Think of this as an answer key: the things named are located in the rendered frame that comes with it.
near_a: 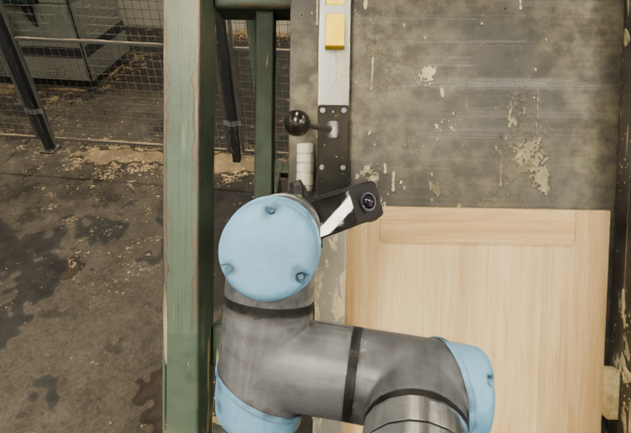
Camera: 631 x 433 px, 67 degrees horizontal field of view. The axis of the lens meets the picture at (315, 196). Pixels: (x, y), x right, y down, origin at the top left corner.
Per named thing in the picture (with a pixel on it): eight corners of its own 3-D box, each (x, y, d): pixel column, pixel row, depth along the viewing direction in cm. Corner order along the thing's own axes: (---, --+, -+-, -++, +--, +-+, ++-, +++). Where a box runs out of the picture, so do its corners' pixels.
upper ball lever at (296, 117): (326, 142, 78) (278, 135, 66) (326, 118, 78) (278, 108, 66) (346, 141, 76) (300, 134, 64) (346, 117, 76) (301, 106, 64)
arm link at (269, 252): (206, 309, 34) (217, 193, 34) (235, 277, 45) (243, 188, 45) (314, 321, 34) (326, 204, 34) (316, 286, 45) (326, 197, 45)
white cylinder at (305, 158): (297, 144, 81) (296, 190, 81) (296, 143, 78) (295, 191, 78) (315, 144, 81) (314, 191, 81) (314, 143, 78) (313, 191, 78)
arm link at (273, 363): (336, 466, 36) (352, 322, 35) (194, 439, 37) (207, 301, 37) (346, 415, 43) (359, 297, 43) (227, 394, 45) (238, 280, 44)
